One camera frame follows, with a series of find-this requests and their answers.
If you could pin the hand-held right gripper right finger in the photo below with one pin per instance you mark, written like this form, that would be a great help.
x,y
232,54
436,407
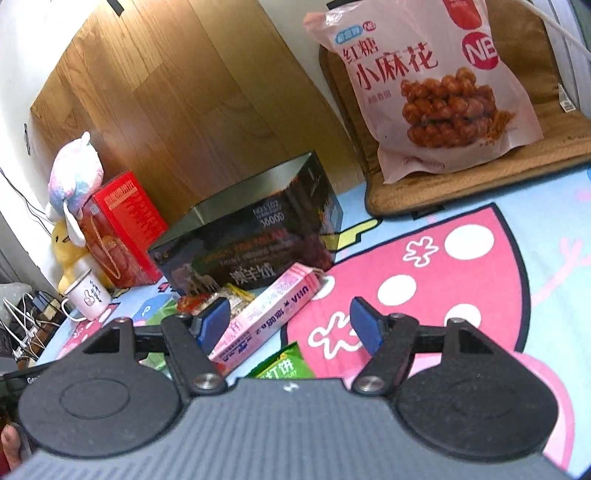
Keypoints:
x,y
367,323

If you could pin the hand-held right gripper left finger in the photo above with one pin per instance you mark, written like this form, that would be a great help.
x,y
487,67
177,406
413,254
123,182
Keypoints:
x,y
212,323

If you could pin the clear gold mooncake packet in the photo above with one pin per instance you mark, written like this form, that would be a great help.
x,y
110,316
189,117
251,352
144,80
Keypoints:
x,y
233,300

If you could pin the slim pink snack box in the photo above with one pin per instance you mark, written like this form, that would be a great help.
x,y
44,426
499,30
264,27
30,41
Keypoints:
x,y
272,314

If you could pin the green biscuit packet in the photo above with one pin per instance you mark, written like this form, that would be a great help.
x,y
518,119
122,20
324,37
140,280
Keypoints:
x,y
281,364

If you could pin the black printed cardboard box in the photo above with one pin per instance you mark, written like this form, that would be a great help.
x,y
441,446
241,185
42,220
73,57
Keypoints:
x,y
240,230

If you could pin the person's left hand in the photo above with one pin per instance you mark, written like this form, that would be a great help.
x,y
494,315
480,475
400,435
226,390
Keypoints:
x,y
10,450

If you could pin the white enamel mug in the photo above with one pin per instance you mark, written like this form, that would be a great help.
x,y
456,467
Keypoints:
x,y
90,297

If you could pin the red gift box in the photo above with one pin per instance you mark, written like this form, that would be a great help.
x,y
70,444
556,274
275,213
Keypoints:
x,y
124,221

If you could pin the yellow duck plush toy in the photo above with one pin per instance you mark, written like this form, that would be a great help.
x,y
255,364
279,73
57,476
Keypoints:
x,y
69,254

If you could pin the cartoon pig printed bedsheet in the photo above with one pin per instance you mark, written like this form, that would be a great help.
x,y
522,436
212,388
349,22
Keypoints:
x,y
531,277

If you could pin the pink blue plush toy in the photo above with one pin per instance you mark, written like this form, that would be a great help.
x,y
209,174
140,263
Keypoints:
x,y
76,175

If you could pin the brown woven cushion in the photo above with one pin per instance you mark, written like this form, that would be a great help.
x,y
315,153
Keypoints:
x,y
531,161

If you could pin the wooden board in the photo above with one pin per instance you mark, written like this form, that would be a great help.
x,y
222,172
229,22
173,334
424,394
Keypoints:
x,y
184,92

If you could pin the large pink snack bag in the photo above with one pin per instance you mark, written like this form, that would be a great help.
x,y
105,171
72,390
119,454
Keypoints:
x,y
425,92

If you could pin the black tape strip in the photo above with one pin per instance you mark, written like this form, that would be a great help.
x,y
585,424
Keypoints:
x,y
115,4

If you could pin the grey wall strip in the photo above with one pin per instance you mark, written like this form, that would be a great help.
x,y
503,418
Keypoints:
x,y
27,138

